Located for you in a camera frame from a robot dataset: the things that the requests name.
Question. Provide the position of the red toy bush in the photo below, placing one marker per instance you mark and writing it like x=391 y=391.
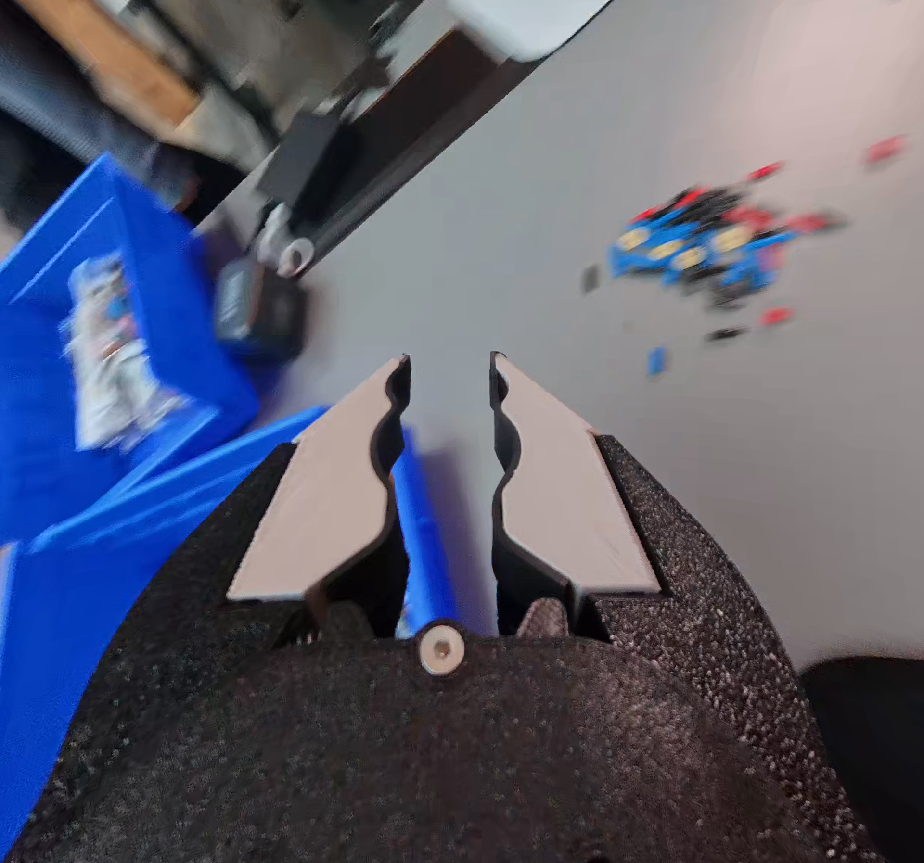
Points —
x=776 y=316
x=886 y=148

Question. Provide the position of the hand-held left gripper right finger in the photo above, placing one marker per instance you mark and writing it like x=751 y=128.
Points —
x=570 y=509

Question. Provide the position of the single red toy pin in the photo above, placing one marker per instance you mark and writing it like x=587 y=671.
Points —
x=765 y=171

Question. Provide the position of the large blue storage bin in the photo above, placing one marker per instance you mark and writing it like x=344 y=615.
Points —
x=180 y=314

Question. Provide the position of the printed paper sheets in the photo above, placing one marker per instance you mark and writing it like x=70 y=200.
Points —
x=115 y=358

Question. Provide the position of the pile of small toy pins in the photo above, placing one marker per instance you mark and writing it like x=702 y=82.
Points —
x=707 y=242

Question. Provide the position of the grey desk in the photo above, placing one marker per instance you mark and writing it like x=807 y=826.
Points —
x=577 y=120

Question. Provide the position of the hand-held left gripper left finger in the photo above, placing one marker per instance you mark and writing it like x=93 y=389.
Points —
x=317 y=502

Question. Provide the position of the small blue storage bin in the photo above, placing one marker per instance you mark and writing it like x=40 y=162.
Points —
x=86 y=625

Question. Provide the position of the black power adapter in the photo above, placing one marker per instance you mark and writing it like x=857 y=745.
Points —
x=307 y=156

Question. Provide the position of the single blue toy pin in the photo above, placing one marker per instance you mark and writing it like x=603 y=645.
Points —
x=657 y=361

